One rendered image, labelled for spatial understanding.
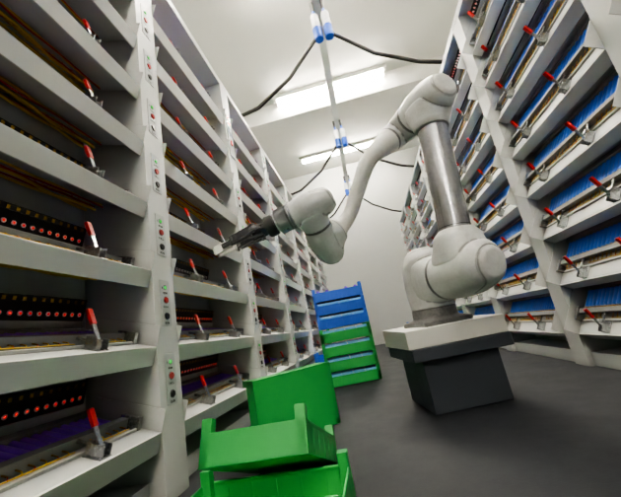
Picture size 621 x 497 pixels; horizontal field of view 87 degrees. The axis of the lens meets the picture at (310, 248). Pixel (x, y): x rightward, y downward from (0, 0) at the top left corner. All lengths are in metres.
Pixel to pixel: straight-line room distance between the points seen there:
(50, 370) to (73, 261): 0.20
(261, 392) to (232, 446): 0.43
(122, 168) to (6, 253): 0.50
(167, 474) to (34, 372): 0.41
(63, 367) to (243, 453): 0.34
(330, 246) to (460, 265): 0.42
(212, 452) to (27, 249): 0.47
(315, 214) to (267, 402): 0.61
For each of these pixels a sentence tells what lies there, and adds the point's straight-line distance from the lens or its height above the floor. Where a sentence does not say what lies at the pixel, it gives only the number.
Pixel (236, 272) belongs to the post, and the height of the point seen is 0.65.
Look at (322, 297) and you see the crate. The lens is 1.99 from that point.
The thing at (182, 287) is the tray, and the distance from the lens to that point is 1.08.
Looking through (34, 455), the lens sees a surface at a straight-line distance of 0.79.
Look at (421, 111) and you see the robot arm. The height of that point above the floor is 0.96.
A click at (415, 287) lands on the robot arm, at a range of 1.22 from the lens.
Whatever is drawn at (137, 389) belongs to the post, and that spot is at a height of 0.25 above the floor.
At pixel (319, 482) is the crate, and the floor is 0.03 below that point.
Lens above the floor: 0.30
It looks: 15 degrees up
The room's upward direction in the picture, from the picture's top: 11 degrees counter-clockwise
